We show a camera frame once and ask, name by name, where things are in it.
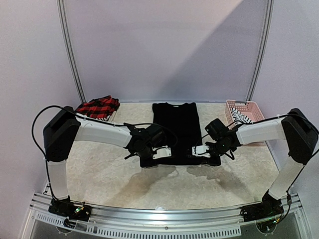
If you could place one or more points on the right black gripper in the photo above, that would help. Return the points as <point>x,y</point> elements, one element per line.
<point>213,161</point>

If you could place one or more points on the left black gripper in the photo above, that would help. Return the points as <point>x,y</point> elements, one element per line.
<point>144,164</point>

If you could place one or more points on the black t-shirt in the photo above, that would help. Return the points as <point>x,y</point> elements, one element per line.
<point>182,133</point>

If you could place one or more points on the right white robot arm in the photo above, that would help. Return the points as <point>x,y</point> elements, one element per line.
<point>300,135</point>

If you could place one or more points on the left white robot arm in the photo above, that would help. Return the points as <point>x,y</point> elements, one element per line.
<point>68,127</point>

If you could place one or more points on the black white striped garment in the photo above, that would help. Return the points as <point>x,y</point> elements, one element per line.
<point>239,117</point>

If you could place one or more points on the pink plastic basket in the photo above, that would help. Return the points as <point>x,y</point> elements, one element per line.
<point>248,108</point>

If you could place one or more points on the white folded garment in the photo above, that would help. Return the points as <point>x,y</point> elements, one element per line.
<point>112,117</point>

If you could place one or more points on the red black plaid shirt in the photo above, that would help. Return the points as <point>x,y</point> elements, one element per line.
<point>100,108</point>

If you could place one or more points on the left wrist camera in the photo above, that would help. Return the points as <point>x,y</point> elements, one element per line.
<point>161,152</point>

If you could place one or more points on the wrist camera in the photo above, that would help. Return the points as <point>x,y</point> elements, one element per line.
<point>161,152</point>
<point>201,151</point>

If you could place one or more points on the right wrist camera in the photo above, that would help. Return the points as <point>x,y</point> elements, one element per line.
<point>201,151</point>

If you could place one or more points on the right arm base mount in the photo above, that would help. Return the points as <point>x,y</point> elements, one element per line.
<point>269,207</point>

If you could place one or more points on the aluminium front rail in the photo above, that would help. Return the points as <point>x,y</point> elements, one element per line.
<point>123,223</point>

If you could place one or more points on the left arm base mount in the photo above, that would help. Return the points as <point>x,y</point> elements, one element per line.
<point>70,210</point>

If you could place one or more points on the right aluminium frame post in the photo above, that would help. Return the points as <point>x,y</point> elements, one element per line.
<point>262,48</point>

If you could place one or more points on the aluminium frame post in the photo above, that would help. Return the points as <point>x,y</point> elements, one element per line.
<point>262,48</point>
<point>69,49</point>

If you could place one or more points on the left aluminium frame post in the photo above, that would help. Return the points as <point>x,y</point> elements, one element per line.
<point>69,49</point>

